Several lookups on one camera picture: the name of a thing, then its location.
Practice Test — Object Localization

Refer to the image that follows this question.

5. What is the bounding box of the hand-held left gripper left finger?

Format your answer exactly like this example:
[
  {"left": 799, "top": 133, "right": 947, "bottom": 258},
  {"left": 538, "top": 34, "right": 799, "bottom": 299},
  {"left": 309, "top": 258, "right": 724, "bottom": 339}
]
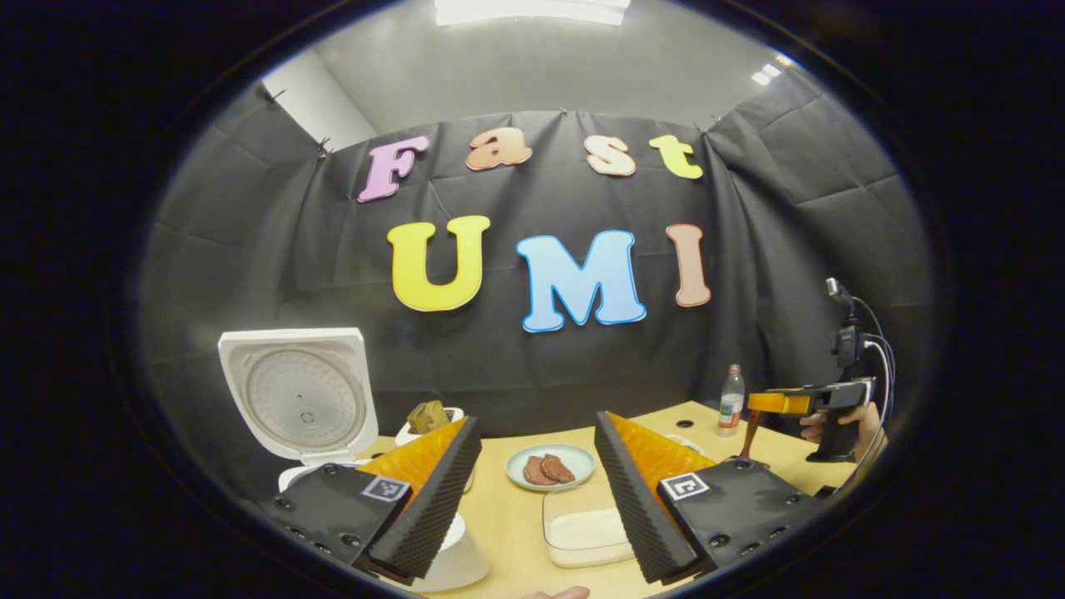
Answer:
[{"left": 258, "top": 416, "right": 483, "bottom": 586}]

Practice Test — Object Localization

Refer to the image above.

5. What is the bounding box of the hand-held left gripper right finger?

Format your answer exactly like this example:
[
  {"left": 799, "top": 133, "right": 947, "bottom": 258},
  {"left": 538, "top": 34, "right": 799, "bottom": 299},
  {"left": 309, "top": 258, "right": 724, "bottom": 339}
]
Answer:
[{"left": 593, "top": 410, "right": 833, "bottom": 585}]

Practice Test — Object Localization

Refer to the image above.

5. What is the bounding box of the white rice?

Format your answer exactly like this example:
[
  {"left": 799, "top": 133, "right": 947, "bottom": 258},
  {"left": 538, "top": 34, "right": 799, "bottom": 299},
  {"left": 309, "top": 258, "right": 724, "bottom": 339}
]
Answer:
[{"left": 549, "top": 509, "right": 633, "bottom": 554}]

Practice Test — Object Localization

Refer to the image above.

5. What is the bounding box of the white rice cooker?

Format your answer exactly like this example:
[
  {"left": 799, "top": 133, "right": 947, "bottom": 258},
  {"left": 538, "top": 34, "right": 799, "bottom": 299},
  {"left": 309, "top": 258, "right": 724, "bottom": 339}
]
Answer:
[{"left": 218, "top": 327, "right": 492, "bottom": 593}]

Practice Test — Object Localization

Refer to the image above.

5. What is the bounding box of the clear plastic water bottle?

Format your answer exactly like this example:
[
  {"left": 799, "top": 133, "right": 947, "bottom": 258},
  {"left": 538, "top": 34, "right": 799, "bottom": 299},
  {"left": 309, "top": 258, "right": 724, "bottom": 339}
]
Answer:
[{"left": 717, "top": 364, "right": 746, "bottom": 438}]

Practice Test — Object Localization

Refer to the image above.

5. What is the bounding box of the clear glass dish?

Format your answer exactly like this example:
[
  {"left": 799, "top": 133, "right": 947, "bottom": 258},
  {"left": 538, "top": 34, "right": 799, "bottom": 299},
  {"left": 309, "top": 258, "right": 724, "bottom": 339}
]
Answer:
[{"left": 542, "top": 483, "right": 637, "bottom": 570}]

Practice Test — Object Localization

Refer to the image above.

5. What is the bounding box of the light green plate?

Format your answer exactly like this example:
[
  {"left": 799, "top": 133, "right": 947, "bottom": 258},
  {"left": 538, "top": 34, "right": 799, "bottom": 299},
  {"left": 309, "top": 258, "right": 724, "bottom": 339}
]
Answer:
[{"left": 506, "top": 443, "right": 597, "bottom": 493}]

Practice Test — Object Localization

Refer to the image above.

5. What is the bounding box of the white toaster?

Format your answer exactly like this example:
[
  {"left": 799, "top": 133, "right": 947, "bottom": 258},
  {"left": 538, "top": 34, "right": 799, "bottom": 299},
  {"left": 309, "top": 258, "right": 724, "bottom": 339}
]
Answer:
[{"left": 394, "top": 406, "right": 467, "bottom": 447}]

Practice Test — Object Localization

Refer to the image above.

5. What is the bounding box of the sliced red meat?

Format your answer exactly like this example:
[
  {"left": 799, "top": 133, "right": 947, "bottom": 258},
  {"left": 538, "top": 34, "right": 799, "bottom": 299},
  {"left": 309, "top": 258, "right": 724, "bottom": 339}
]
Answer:
[{"left": 523, "top": 453, "right": 577, "bottom": 487}]

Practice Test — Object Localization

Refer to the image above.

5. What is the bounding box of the black backdrop cloth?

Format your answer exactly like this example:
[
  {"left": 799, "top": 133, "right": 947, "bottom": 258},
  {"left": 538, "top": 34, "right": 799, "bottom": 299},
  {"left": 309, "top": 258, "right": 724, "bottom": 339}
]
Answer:
[{"left": 137, "top": 67, "right": 937, "bottom": 500}]

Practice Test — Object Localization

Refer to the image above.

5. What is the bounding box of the small ceiling light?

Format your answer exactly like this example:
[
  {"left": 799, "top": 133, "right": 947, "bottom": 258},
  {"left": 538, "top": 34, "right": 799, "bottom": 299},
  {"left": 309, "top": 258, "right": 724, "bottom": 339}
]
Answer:
[{"left": 751, "top": 54, "right": 791, "bottom": 87}]

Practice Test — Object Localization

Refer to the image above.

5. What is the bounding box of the large ceiling light panel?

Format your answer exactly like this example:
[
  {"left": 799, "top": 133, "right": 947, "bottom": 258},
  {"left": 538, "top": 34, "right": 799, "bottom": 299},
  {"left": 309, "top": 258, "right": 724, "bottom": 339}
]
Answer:
[{"left": 434, "top": 0, "right": 632, "bottom": 26}]

